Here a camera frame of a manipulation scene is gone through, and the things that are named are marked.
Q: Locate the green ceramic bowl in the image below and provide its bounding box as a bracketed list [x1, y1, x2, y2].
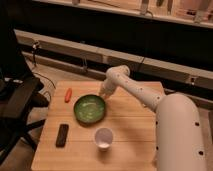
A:
[73, 94, 106, 124]

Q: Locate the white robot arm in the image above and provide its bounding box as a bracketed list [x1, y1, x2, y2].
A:
[99, 65, 207, 171]

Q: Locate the black remote control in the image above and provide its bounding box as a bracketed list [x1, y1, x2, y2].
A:
[56, 124, 69, 148]

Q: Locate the black office chair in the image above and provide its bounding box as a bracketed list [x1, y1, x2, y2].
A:
[0, 20, 49, 165]

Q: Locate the black floor cable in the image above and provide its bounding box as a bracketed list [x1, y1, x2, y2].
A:
[31, 41, 57, 101]

